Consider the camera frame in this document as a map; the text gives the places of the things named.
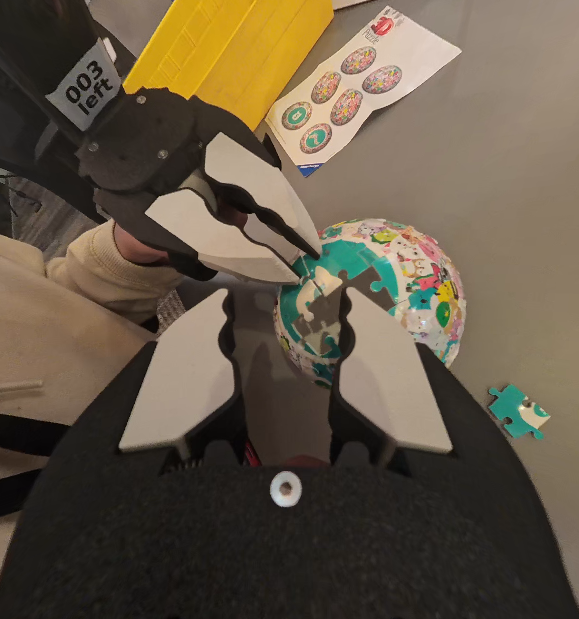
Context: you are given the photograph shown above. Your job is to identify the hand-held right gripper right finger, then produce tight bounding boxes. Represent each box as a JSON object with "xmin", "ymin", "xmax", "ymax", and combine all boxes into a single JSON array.
[{"xmin": 329, "ymin": 287, "xmax": 453, "ymax": 463}]

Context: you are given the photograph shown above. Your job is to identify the colourful puzzle ball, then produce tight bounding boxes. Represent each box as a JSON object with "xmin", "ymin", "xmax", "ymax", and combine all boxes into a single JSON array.
[{"xmin": 275, "ymin": 219, "xmax": 467, "ymax": 388}]

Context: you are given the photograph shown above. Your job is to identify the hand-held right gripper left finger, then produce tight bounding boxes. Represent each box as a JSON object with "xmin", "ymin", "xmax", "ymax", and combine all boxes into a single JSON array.
[{"xmin": 119, "ymin": 288, "xmax": 246, "ymax": 466}]

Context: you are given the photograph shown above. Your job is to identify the printed instruction sheet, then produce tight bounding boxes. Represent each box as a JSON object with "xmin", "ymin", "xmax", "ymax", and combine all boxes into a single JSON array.
[{"xmin": 264, "ymin": 5, "xmax": 462, "ymax": 178}]

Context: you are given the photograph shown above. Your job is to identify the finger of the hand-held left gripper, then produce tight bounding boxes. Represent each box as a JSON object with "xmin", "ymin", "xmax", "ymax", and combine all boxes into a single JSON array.
[
  {"xmin": 144, "ymin": 186, "xmax": 301, "ymax": 285},
  {"xmin": 183, "ymin": 132, "xmax": 322, "ymax": 260}
]

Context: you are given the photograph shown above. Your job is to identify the yellow plastic bin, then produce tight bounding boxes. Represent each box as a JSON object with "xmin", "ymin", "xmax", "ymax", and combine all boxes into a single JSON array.
[{"xmin": 123, "ymin": 0, "xmax": 335, "ymax": 132}]

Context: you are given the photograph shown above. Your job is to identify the black strap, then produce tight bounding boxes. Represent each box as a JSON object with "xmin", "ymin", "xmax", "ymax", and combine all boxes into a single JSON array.
[{"xmin": 0, "ymin": 411, "xmax": 75, "ymax": 523}]

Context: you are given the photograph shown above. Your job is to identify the person's left hand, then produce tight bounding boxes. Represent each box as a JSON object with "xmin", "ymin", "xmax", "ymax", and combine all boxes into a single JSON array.
[{"xmin": 113, "ymin": 222, "xmax": 172, "ymax": 265}]

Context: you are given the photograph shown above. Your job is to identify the teal and white puzzle piece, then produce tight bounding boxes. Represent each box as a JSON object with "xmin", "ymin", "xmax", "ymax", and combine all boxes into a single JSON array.
[
  {"xmin": 293, "ymin": 265, "xmax": 344, "ymax": 322},
  {"xmin": 487, "ymin": 383, "xmax": 551, "ymax": 441}
]

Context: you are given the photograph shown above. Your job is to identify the person's left forearm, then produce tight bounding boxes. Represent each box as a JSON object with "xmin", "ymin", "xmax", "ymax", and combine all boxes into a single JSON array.
[{"xmin": 45, "ymin": 220, "xmax": 184, "ymax": 310}]

